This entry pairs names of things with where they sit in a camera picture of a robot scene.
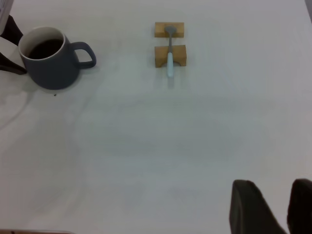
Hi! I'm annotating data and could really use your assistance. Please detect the dark grey ceramic mug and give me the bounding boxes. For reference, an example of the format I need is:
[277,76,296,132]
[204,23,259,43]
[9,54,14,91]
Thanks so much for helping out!
[18,26,97,90]

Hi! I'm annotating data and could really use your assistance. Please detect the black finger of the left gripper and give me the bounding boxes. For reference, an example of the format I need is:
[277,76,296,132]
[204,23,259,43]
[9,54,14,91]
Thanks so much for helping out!
[0,14,24,46]
[0,52,28,75]

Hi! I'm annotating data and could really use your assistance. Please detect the arched wooden block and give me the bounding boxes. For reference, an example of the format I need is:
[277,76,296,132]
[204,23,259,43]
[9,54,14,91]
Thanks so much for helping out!
[154,44,187,68]

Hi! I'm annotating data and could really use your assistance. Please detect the flat rectangular wooden block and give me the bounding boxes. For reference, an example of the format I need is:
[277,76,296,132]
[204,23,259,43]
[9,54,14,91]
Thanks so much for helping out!
[154,22,185,39]

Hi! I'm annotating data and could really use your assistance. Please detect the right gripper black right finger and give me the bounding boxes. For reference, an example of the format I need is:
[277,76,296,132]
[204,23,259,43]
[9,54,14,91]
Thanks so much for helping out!
[286,178,312,234]

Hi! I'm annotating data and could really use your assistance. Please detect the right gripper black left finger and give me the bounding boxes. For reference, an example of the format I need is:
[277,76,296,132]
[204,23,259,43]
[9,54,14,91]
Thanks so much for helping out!
[228,179,289,234]

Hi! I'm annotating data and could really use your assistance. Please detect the grey spoon with white handle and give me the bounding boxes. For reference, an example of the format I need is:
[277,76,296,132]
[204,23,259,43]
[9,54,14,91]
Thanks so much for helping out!
[164,25,176,78]

